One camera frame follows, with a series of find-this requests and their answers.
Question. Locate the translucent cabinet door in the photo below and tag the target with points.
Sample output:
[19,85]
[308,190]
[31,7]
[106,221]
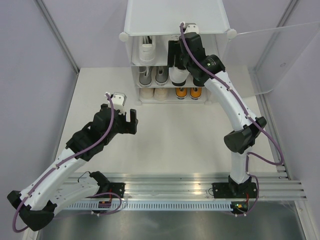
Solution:
[257,61]

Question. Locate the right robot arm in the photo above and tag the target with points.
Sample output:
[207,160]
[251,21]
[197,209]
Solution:
[246,128]

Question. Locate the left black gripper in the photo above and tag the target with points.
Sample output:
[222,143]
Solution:
[130,127]

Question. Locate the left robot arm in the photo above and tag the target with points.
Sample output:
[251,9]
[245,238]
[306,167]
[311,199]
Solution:
[40,202]

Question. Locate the orange canvas sneaker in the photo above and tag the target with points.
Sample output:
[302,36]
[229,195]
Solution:
[195,93]
[181,93]

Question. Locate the grey canvas sneaker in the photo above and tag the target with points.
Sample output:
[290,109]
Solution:
[162,74]
[145,76]

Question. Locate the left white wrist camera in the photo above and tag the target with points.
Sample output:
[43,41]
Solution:
[118,100]

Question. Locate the green heeled shoe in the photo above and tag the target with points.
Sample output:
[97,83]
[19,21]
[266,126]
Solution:
[198,82]

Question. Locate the beige lace sneaker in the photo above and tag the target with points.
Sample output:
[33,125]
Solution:
[160,94]
[146,93]

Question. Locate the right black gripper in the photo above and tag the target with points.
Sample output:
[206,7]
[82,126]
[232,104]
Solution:
[174,48]

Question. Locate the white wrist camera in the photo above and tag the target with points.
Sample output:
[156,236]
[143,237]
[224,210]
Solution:
[118,100]
[189,28]

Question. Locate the white plastic shoe cabinet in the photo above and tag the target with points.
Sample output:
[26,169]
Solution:
[162,18]

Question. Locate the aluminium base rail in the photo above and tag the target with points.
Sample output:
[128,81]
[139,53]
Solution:
[273,186]

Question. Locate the white sneaker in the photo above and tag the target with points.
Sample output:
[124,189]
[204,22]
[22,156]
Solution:
[147,49]
[178,76]

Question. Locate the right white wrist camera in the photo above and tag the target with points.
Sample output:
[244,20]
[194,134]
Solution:
[189,28]

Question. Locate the white slotted cable duct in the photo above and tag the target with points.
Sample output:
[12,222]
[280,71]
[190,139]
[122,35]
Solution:
[139,205]

